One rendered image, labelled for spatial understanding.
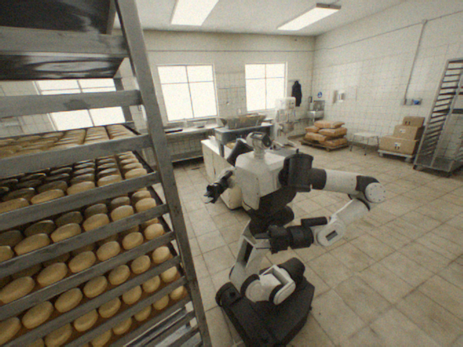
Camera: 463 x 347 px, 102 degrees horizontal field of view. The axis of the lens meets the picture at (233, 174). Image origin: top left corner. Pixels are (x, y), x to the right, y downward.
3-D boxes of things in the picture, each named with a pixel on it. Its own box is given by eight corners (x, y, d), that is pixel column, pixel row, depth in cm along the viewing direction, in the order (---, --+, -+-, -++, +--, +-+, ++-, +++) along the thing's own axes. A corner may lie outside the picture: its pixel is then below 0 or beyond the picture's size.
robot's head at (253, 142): (256, 149, 97) (256, 131, 93) (271, 152, 89) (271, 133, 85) (247, 151, 93) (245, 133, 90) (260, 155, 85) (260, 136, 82)
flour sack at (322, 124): (311, 127, 543) (312, 121, 536) (321, 124, 561) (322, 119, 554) (335, 129, 484) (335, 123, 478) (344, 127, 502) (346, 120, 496)
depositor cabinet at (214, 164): (207, 182, 378) (200, 140, 345) (239, 173, 402) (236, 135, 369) (230, 214, 268) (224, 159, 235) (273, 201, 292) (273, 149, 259)
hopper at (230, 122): (220, 128, 251) (218, 117, 246) (256, 122, 269) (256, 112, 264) (227, 131, 226) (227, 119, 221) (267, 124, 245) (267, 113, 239)
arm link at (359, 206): (337, 225, 81) (373, 200, 82) (352, 230, 70) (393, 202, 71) (322, 204, 82) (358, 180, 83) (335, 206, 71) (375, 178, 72)
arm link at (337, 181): (364, 177, 84) (315, 170, 84) (388, 174, 71) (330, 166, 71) (363, 202, 83) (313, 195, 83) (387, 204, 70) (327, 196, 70)
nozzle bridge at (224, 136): (216, 153, 264) (213, 129, 250) (261, 144, 287) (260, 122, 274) (224, 159, 235) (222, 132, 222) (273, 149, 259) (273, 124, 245)
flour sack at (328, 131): (331, 137, 475) (332, 131, 469) (317, 135, 510) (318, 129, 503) (348, 133, 505) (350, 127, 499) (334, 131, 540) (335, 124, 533)
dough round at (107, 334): (98, 329, 57) (96, 325, 57) (115, 326, 58) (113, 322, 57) (89, 349, 53) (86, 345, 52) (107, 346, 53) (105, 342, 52)
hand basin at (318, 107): (331, 128, 579) (336, 89, 537) (322, 130, 566) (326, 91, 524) (308, 124, 664) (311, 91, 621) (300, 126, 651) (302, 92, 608)
